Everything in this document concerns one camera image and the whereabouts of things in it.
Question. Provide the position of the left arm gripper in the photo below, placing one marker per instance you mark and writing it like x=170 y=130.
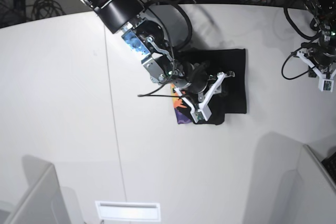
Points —
x=321 y=56

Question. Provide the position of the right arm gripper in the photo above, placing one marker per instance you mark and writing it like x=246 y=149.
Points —
x=192 y=79

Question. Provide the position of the black T-shirt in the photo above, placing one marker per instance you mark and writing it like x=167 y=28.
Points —
x=221 y=61

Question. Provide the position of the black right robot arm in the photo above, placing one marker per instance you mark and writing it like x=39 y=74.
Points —
x=151 y=42

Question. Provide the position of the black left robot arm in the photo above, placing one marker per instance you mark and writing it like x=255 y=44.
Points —
x=323 y=21

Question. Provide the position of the black keyboard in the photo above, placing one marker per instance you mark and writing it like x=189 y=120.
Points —
x=330 y=166

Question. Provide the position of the white left partition panel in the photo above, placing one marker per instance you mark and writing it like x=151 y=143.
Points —
x=42 y=202

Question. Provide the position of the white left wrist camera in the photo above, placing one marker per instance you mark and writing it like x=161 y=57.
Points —
x=326 y=75

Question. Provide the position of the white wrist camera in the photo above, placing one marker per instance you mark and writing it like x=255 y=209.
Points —
x=326 y=75
x=200 y=110

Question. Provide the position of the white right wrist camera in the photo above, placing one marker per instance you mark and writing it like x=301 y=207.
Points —
x=200 y=110

